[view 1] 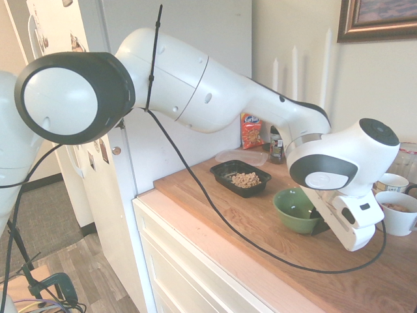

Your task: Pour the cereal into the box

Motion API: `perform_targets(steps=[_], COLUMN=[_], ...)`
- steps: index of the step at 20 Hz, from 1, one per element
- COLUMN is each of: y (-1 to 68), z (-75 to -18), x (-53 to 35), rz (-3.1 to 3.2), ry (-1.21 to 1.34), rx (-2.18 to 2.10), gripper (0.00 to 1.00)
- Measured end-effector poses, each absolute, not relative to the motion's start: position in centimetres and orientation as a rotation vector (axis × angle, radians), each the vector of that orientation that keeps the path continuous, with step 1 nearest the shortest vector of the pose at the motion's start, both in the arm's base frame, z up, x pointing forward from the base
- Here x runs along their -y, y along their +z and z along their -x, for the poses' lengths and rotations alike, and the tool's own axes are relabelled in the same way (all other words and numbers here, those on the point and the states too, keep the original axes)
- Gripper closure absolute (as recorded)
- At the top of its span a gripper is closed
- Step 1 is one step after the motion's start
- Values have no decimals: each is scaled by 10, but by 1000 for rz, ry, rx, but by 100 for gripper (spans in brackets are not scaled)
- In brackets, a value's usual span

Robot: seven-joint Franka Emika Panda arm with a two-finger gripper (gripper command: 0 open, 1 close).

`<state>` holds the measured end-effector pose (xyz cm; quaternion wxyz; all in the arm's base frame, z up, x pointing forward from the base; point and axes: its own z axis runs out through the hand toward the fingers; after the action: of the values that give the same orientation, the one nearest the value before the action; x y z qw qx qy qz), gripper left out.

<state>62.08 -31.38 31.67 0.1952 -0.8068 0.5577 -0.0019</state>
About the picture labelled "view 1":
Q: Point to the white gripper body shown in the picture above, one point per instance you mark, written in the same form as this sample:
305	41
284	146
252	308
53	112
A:
356	239

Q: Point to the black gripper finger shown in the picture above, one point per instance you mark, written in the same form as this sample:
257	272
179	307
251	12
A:
321	228
312	214

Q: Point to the green ceramic bowl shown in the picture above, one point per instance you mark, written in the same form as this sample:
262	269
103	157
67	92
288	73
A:
290	218

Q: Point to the round cereal rings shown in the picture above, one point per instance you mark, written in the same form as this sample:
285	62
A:
245	180

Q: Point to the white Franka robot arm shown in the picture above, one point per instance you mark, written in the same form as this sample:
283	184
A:
195	88

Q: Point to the brown cereal flakes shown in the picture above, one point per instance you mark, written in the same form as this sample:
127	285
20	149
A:
395	207

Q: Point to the large white mug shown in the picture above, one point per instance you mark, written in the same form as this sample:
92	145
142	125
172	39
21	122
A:
399	223

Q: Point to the black plastic food container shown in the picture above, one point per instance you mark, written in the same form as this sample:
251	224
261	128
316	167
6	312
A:
252	193

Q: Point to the white patterned mug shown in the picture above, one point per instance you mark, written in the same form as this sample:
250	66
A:
392	183

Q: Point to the spice jar with black cap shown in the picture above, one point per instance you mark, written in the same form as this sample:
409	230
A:
277	150

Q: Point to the black candle holder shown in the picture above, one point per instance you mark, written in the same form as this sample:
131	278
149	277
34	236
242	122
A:
266	147

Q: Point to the clear plastic lid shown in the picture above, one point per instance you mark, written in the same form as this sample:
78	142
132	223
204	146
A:
247	155

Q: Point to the clear drinking glass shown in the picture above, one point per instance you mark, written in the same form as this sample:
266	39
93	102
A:
404	164

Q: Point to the orange snack bag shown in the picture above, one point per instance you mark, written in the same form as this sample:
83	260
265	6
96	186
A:
252	133

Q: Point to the white kitchen cabinet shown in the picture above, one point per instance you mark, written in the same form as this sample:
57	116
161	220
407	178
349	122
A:
182	267

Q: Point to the medium white taper candle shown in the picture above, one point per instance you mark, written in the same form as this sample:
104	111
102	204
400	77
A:
294	71

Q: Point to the short white taper candle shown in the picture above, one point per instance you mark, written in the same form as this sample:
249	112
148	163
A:
275	73

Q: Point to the tall white taper candle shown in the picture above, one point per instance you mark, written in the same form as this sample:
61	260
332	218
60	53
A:
325	65

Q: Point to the framed picture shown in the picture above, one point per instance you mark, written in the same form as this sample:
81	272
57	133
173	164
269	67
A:
378	23

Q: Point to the silver round knob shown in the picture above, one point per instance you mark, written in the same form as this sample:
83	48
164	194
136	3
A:
116	150

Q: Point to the white refrigerator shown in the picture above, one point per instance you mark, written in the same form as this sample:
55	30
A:
211	32

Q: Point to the brown rectangular fridge magnet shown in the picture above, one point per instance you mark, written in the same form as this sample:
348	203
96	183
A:
103	150

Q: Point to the round fridge magnet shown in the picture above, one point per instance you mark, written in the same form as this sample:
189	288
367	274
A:
96	146

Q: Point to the small photo fridge magnet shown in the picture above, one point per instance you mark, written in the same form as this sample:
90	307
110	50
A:
91	160

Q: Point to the green clamp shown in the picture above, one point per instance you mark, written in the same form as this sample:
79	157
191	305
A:
63	283

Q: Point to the grey floor rug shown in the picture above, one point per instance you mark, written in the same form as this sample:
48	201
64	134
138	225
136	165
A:
49	215

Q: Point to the brown wooden board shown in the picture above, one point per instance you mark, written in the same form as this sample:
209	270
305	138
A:
36	277

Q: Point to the large photo fridge magnet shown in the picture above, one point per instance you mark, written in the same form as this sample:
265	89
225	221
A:
78	44

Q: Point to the black tripod stand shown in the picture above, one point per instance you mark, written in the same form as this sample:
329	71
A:
19	247

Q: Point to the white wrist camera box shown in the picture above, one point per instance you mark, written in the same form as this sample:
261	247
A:
361	212

